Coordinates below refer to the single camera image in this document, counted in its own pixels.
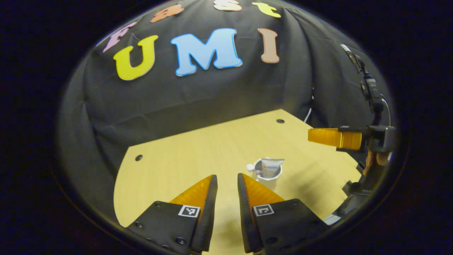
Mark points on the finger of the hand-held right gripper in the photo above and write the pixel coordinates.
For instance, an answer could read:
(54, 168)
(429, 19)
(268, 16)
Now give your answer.
(325, 136)

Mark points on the white toothbrush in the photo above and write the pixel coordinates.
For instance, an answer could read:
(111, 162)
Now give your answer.
(250, 167)

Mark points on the light wooden desktop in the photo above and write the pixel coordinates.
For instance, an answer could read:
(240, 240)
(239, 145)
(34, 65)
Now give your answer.
(212, 148)

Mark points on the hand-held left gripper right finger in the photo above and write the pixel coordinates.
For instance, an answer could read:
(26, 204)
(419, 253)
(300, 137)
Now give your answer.
(246, 216)

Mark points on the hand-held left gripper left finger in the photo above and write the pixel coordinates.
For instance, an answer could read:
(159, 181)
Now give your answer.
(208, 216)

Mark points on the white toothpaste tube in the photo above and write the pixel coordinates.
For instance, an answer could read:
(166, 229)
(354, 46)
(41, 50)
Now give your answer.
(270, 168)

